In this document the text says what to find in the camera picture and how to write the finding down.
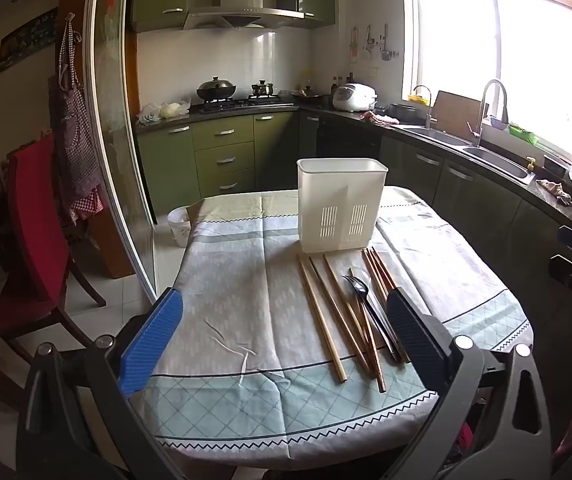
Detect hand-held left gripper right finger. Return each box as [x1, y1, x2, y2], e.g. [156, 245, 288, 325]
[385, 286, 554, 480]

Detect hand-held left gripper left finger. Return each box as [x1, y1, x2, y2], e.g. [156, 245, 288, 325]
[16, 286, 187, 480]

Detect black fork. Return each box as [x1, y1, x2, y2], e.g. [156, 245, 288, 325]
[343, 274, 401, 363]

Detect white spoon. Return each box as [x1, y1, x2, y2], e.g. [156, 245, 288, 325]
[348, 266, 391, 341]

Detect bundle of wooden chopsticks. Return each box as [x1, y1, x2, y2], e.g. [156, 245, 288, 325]
[309, 257, 369, 375]

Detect white plastic utensil holder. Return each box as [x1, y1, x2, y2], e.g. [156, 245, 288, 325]
[297, 158, 389, 254]

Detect brown rag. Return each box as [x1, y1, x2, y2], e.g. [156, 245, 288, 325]
[537, 178, 572, 206]

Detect black box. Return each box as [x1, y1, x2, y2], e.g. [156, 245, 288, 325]
[543, 154, 567, 178]

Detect patterned grey green tablecloth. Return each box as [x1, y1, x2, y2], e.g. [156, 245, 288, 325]
[136, 186, 537, 471]

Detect pink patterned clothing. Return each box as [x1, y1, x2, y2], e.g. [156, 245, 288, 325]
[453, 422, 477, 466]

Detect white trash bin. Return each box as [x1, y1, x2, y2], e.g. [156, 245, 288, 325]
[167, 206, 191, 248]

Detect steel double sink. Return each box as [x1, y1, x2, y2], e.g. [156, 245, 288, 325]
[401, 126, 537, 183]

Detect green bowl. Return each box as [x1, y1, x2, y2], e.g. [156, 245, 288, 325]
[508, 122, 539, 145]

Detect tall steel faucet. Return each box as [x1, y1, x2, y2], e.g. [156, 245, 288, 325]
[467, 79, 509, 147]

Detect wooden cutting board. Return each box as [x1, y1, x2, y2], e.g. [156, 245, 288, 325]
[433, 91, 489, 141]

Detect kitchen window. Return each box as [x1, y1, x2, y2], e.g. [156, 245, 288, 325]
[408, 0, 572, 158]

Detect green lower cabinets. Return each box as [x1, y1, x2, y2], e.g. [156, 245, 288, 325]
[136, 110, 299, 216]

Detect small steel faucet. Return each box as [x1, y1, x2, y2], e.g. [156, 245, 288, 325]
[412, 85, 438, 130]

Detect glass sliding door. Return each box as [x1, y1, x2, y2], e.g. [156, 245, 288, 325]
[86, 0, 159, 301]

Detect black pot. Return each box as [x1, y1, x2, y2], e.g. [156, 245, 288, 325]
[388, 103, 419, 123]

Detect red cloth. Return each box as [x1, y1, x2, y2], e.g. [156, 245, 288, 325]
[361, 110, 401, 126]

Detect checked hanging apron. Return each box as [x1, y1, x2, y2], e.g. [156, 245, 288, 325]
[48, 12, 105, 226]

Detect plastic bag with pale food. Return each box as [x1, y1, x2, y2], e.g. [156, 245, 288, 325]
[158, 98, 191, 119]

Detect black kitchen countertop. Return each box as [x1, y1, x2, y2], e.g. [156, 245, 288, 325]
[136, 102, 572, 241]

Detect white rice cooker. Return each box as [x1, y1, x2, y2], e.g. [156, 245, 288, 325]
[332, 83, 377, 112]

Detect black gas stove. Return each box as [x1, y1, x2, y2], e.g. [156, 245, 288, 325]
[198, 95, 294, 112]

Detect black wok with lid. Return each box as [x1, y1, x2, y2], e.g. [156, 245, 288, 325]
[197, 76, 237, 103]

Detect hanging metal ladle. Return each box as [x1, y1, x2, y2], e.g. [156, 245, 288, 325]
[378, 24, 399, 62]

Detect steel range hood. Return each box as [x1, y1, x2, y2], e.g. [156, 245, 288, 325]
[183, 0, 311, 31]

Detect dark wall poster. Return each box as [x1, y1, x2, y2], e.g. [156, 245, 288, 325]
[0, 7, 59, 73]

